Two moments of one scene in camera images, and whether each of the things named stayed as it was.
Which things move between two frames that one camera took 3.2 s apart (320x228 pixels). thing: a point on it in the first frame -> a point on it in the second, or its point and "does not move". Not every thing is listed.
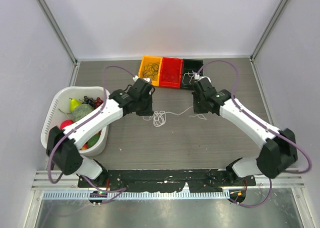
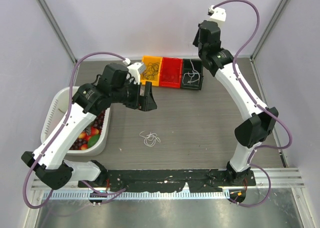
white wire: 159,118 -> 151,139
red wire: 170,78 does not move
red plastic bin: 171,73 does not move
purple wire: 150,70 does not move
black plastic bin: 190,67 does not move
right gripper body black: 199,107 -> 200,47
